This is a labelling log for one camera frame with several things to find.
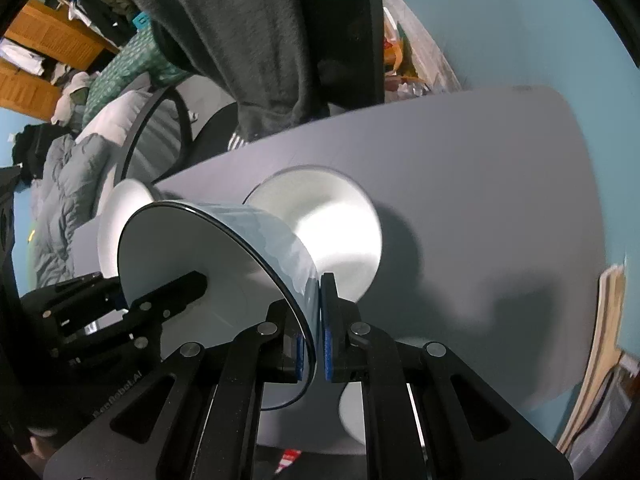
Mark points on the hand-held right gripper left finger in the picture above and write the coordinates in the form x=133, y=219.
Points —
x=299, y=360

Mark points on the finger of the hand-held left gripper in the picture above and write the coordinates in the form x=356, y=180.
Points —
x=175, y=292
x=75, y=290

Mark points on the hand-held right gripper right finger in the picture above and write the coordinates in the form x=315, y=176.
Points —
x=329, y=355

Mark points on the small white ribbed bowl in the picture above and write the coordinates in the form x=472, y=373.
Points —
x=352, y=410
x=165, y=240

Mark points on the white plate black rim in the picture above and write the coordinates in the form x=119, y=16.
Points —
x=117, y=230

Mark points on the large white ribbed bowl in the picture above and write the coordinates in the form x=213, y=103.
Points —
x=340, y=230

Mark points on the person's left hand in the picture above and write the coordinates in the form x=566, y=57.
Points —
x=39, y=447

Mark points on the grey duvet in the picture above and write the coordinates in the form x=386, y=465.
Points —
x=65, y=195

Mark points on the red packet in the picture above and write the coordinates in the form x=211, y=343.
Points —
x=289, y=460

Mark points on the black clothes pile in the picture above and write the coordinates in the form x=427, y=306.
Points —
x=37, y=150

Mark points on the white striped shoe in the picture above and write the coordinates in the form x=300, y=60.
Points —
x=236, y=141

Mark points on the light grey bed sheet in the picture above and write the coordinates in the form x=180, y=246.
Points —
x=112, y=115

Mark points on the beige hooded garment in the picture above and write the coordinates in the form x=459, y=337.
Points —
x=72, y=95

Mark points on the wooden louvered wardrobe door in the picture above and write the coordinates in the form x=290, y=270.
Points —
x=50, y=30
x=25, y=90

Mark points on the green checked tablecloth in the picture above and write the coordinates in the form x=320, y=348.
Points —
x=120, y=70

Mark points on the white hanging shirt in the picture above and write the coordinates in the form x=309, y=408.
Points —
x=20, y=57

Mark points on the grey fleece robe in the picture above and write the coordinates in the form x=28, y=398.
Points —
x=225, y=35

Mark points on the beige cardboard sheets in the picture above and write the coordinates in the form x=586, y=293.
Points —
x=600, y=335

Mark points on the blue plastic crate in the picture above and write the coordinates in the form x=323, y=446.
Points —
x=141, y=20

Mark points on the translucent plastic bag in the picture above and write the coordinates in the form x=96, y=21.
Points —
x=605, y=410

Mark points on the dark hanging clothes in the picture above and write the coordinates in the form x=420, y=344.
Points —
x=107, y=5

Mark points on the black office chair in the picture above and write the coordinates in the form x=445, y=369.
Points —
x=350, y=35

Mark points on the colourful plastic bags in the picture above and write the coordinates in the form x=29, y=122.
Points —
x=400, y=50

